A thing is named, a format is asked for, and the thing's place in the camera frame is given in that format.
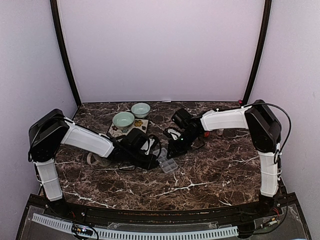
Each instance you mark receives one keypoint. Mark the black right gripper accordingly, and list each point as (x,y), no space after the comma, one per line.
(175,151)

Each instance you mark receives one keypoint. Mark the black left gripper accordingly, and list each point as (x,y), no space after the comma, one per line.
(148,165)

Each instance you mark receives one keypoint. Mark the clear plastic pill organizer box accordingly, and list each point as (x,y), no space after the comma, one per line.
(167,165)

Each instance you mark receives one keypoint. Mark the orange bottle with grey lid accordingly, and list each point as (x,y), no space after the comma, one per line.
(206,134)

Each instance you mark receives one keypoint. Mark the small white pill bottle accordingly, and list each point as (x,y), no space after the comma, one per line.
(219,132)

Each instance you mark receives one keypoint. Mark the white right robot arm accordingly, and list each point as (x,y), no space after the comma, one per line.
(264,128)

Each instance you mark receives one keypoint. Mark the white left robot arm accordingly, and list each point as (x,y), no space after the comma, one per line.
(54,129)

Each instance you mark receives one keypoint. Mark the square floral ceramic plate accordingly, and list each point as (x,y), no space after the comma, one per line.
(139,123)

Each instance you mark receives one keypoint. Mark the teal striped ceramic bowl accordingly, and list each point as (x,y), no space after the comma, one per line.
(123,120)

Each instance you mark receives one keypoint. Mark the beige printed ceramic mug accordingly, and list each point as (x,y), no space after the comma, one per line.
(96,160)

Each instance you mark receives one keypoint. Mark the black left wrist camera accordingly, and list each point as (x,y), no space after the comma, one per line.
(136,140)

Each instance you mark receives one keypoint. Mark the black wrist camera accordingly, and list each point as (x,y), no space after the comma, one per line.
(136,140)
(182,118)

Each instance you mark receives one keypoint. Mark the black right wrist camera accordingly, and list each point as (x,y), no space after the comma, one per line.
(182,118)

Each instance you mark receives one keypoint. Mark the white slotted cable duct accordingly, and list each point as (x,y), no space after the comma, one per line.
(121,231)

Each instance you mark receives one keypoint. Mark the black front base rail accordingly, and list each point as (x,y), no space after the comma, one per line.
(90,210)

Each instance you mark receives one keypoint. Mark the black right frame post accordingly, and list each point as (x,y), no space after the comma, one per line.
(259,51)

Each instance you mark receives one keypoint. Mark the black frame post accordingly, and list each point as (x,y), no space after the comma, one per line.
(259,51)
(63,51)

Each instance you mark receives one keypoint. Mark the black left frame post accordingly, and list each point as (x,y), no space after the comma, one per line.
(63,51)

